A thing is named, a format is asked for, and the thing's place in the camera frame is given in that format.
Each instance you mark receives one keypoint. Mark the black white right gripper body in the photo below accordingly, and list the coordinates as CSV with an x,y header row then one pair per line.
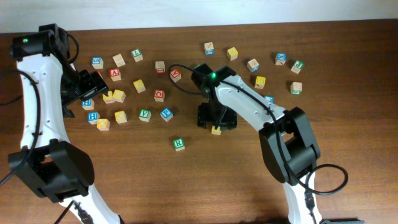
x,y
217,112

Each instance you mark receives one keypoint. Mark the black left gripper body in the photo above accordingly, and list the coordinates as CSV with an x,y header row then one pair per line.
x,y
88,86

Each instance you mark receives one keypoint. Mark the yellow S letter block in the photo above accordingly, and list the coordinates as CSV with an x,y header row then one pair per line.
x,y
216,131

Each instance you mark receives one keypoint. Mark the green R letter block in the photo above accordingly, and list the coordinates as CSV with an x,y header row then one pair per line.
x,y
179,144

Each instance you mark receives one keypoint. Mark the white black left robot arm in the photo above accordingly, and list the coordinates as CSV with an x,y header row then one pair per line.
x,y
47,162

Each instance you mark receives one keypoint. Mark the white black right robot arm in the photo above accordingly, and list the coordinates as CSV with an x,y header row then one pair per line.
x,y
289,148

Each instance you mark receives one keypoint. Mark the blue H block upper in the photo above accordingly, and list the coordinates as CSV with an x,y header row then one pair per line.
x,y
88,104

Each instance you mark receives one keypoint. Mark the blue h block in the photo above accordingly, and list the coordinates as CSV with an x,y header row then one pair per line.
x,y
93,117
88,104

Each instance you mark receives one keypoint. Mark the blue S letter block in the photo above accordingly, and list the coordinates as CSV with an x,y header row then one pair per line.
x,y
97,62

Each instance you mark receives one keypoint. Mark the yellow block left pair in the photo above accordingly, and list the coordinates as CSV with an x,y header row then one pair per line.
x,y
108,98

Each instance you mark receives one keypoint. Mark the blue H block lower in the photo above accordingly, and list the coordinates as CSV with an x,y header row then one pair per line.
x,y
93,117

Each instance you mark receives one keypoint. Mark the red A letter block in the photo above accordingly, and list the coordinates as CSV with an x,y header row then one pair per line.
x,y
115,74

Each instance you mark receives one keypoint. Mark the yellow G letter block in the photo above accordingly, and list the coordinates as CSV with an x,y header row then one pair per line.
x,y
119,96

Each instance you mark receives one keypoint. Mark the yellow O letter block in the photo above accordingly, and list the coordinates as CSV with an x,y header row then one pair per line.
x,y
103,124

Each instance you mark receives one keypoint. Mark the plain wooden block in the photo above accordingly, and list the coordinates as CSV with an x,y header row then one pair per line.
x,y
119,61

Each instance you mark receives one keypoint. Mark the yellow C letter block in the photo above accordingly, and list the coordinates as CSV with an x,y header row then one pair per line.
x,y
120,117

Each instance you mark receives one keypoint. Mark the blue P letter block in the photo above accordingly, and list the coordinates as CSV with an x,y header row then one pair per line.
x,y
166,114

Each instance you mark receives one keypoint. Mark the yellow S block left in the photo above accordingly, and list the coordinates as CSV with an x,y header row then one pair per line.
x,y
139,86

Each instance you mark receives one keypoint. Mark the red A block tilted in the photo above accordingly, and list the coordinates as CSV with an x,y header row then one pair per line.
x,y
175,75

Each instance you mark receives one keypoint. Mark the yellow block middle right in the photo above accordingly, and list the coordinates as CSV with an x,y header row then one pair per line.
x,y
260,82

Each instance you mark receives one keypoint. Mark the green L letter block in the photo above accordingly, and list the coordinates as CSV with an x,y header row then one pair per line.
x,y
137,55

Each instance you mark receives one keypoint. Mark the red O letter block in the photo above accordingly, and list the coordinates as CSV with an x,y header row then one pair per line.
x,y
159,95

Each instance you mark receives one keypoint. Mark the blue E letter block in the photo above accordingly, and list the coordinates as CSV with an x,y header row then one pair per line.
x,y
269,98

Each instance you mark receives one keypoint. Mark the blue side block right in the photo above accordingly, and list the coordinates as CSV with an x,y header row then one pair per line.
x,y
253,65

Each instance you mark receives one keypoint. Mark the yellow block top right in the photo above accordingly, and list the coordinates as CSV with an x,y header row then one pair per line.
x,y
232,53

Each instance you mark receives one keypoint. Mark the green V letter block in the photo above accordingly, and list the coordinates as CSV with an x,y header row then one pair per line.
x,y
144,115

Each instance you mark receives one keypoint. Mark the blue side wooden block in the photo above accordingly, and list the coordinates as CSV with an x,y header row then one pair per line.
x,y
209,48

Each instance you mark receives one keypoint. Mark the red I letter block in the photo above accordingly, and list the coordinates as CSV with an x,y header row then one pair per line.
x,y
160,67

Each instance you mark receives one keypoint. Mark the green side wooden block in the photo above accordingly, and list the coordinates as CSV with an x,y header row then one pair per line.
x,y
296,88

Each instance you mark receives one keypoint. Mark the blue X letter block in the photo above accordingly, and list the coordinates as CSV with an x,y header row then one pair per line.
x,y
280,58

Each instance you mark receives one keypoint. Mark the green J letter block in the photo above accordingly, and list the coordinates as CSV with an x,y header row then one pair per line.
x,y
297,66

